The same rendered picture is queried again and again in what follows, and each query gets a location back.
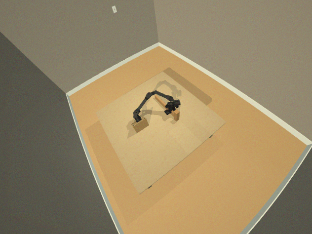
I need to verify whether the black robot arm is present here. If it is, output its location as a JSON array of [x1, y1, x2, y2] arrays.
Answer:
[[133, 90, 181, 122]]

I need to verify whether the wooden post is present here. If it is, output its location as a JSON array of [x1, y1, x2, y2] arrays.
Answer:
[[174, 109, 180, 121]]

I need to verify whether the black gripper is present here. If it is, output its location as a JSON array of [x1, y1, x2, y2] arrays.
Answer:
[[164, 105, 179, 115]]

